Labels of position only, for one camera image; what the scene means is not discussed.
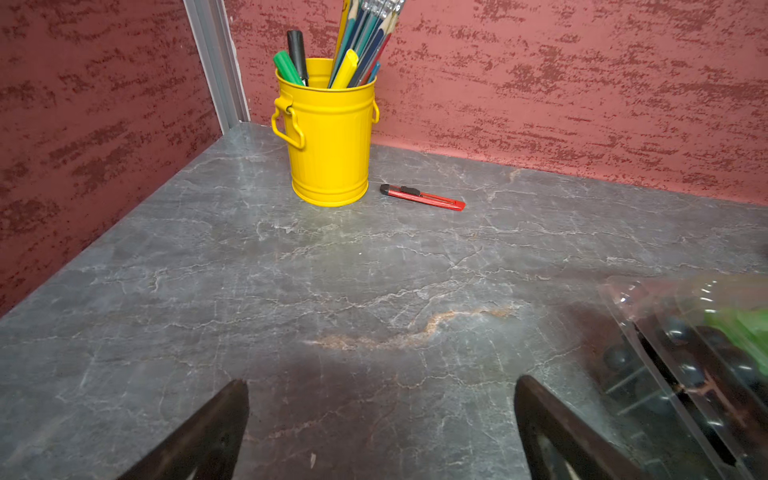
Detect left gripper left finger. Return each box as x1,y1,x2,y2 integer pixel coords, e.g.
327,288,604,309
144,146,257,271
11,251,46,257
121,380,249,479

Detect red marker pen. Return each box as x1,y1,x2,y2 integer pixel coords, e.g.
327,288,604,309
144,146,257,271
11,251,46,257
379,184,466,211

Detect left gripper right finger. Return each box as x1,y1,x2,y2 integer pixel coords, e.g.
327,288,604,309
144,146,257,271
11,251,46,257
514,375,650,479

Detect left aluminium corner post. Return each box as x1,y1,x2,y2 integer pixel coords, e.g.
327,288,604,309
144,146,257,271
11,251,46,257
183,0,251,134

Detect mixed grapes clear box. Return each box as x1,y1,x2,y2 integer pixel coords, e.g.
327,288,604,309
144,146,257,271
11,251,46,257
596,272,768,480

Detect yellow pen cup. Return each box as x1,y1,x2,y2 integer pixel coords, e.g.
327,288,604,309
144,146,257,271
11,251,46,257
271,58,380,207

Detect pens in cup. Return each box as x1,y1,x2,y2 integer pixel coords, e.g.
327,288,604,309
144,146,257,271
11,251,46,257
273,1,405,89

